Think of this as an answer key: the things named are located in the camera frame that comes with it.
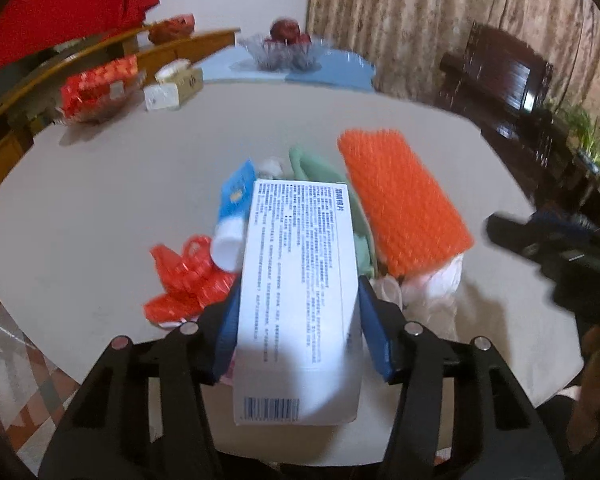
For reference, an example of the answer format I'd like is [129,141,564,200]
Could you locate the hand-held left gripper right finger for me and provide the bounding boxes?
[357,276,566,480]

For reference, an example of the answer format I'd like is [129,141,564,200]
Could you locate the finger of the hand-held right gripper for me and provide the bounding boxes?
[486,212,535,259]

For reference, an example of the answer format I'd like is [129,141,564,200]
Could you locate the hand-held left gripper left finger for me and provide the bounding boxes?
[40,285,243,480]

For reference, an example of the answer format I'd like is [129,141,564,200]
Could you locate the red plastic bag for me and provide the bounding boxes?
[144,235,238,326]

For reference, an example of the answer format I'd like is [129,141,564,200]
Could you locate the white plastic bag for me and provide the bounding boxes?
[370,252,463,341]

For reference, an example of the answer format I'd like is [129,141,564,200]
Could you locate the white printed cardboard box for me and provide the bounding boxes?
[232,178,363,427]

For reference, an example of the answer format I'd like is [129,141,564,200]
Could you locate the orange bubble wrap sheet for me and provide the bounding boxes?
[337,129,474,279]

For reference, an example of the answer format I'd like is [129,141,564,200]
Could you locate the blue and white packet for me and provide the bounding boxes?
[217,160,257,226]

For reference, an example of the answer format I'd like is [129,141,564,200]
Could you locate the green plastic bag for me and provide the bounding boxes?
[288,146,381,278]

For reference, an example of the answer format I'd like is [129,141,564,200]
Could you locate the white tissue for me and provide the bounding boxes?
[257,157,293,181]

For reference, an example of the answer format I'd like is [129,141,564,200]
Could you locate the person's right forearm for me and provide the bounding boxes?
[575,325,600,441]

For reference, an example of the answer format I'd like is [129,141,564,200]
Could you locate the dark wooden side table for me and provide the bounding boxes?
[480,110,600,221]

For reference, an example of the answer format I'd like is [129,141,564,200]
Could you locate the green potted plant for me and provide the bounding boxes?
[555,102,600,186]

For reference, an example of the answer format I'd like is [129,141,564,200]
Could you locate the dark wooden chair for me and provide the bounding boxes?
[439,21,555,136]

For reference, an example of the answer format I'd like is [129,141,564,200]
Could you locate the beige patterned curtain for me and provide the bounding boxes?
[305,0,600,126]

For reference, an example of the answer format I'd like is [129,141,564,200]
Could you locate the light blue table mat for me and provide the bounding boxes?
[200,45,378,92]

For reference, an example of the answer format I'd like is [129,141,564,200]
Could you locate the small white box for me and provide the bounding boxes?
[144,83,181,112]

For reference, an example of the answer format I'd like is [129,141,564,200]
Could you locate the beige tissue box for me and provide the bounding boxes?
[154,58,204,106]

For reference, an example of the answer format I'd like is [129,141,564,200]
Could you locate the red patterned gift packet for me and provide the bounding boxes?
[60,55,140,122]

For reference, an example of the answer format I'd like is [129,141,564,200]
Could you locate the glass fruit bowl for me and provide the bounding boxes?
[236,32,331,71]

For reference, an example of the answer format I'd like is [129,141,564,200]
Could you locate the red apples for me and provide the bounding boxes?
[270,17,312,46]

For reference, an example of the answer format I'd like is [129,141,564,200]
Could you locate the red bag on bench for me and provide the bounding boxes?
[147,14,196,43]

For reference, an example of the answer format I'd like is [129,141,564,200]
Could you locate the curved wooden bench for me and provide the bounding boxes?
[0,27,241,206]

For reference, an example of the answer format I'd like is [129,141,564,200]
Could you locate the red cloth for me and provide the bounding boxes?
[0,0,161,81]

